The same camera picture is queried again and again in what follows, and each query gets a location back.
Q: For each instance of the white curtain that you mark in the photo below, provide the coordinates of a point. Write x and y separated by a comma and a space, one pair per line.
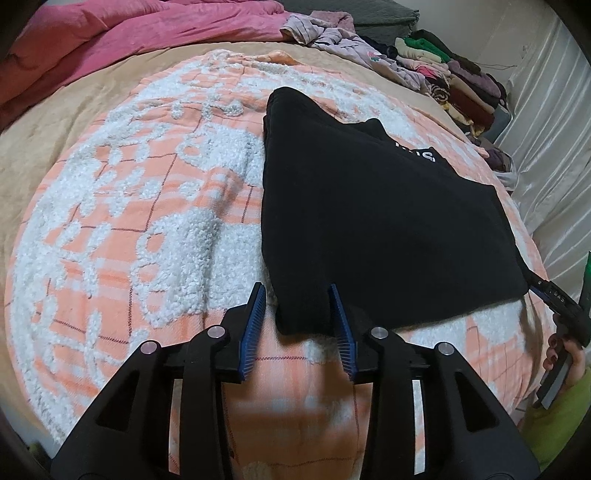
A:
554, 115

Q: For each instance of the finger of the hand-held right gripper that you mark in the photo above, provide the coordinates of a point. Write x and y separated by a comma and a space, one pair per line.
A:
541, 285

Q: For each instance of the purple cloth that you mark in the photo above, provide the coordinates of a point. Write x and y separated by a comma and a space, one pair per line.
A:
498, 159

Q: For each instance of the lilac patterned garment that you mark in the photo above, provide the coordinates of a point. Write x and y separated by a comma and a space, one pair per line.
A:
360, 50

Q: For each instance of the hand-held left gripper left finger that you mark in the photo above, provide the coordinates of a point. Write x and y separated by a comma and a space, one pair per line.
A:
253, 333

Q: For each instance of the black sweater with orange patches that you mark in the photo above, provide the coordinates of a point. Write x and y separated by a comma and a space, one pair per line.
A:
369, 207

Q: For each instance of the peach and white fleece blanket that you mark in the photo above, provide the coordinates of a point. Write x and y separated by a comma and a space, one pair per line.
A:
138, 230

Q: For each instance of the pink duvet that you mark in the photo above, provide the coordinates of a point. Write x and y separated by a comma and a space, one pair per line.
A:
115, 41

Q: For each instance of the white plastic bag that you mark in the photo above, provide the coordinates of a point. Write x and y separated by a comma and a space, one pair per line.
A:
508, 179

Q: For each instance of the mauve fleece garment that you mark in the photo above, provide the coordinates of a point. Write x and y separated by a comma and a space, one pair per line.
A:
330, 21

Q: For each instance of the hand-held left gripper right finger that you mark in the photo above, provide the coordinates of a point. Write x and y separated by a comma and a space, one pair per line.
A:
342, 337

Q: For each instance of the person's right hand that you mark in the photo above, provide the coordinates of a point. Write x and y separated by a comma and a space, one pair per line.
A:
580, 364

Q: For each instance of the person's right forearm green sleeve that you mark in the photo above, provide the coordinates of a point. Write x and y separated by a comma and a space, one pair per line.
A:
558, 424

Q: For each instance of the grey pillow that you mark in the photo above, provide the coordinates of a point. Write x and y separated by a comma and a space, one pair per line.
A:
378, 16

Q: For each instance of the stack of folded clothes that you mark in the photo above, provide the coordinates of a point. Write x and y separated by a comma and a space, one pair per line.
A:
471, 87

